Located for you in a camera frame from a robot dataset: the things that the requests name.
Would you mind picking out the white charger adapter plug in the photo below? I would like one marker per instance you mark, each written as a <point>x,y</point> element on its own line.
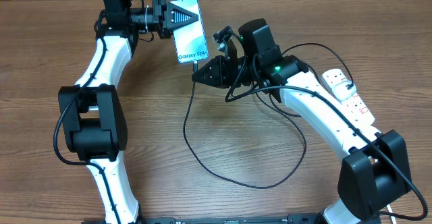
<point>343,90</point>

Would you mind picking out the Samsung Galaxy smartphone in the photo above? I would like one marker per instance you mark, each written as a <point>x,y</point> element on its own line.
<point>190,40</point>

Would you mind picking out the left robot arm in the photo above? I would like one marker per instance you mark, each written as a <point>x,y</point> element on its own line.
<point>92,118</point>

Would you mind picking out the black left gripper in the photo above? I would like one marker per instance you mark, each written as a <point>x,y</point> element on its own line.
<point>171,11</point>

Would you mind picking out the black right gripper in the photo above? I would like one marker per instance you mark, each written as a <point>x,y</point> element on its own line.
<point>218,67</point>

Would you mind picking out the white power strip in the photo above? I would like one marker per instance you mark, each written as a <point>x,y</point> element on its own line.
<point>355,104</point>

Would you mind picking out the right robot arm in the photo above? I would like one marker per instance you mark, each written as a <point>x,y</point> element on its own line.
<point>374,165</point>

